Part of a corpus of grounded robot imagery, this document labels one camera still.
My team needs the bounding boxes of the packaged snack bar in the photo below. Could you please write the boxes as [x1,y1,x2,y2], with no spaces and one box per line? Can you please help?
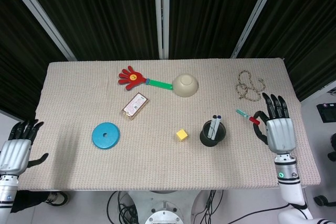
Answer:
[120,92,151,121]

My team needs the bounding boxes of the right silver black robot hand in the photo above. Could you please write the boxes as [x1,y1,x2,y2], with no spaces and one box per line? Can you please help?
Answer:
[251,92,297,154]

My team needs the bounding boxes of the black cap marker pen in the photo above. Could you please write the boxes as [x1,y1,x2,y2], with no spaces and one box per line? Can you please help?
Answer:
[207,115,218,138]

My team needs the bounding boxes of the braided beige rope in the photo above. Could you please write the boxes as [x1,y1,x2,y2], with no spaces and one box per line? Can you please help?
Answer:
[235,70,265,102]

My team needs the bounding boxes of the white metal frame post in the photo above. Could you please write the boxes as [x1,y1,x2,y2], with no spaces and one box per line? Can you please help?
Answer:
[154,0,171,59]
[230,0,283,59]
[4,0,77,61]

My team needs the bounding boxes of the black cable bundle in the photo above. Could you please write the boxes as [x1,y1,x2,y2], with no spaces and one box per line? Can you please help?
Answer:
[107,190,140,224]
[196,189,224,217]

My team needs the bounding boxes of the black cup with markers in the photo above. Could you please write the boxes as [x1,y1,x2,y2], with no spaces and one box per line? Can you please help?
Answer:
[199,120,227,147]

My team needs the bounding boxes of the beige upturned bowl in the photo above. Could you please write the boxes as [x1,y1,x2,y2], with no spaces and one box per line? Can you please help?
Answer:
[172,73,200,98]

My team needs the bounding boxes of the black electronic device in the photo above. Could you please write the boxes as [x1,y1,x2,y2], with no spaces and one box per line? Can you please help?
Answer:
[316,102,336,123]

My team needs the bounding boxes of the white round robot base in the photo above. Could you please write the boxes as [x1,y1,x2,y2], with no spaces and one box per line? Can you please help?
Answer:
[125,189,208,224]

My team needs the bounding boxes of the black pleated curtain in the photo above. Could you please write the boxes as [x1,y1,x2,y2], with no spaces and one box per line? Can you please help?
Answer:
[0,0,336,120]

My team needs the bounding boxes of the red teal pen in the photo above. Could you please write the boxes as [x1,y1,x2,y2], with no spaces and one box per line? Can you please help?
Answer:
[235,109,260,125]

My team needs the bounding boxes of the blue disc with hole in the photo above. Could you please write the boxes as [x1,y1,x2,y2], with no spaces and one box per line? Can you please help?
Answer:
[91,122,121,151]

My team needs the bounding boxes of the black trouser leg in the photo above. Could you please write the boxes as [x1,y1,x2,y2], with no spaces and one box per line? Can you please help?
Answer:
[10,190,50,213]

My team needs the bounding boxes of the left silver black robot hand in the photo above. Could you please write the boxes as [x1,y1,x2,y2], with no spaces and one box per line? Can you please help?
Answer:
[0,119,49,175]

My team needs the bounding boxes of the black and white shoe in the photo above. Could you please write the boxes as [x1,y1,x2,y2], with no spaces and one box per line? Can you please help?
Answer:
[44,191,69,207]

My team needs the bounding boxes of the red hand clapper toy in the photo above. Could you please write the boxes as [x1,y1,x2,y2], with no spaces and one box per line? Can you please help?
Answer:
[118,66,174,91]

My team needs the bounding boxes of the yellow cube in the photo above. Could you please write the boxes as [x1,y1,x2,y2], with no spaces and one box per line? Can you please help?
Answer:
[176,129,188,142]

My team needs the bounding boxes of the black chair caster wheel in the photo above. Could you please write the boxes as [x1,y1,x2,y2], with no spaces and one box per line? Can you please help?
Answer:
[313,195,336,207]

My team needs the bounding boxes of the beige woven table cloth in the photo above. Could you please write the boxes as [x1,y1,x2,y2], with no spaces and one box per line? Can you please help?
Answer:
[18,57,321,191]

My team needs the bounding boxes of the white marker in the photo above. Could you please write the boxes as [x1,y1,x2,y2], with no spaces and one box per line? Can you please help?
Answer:
[211,115,222,140]

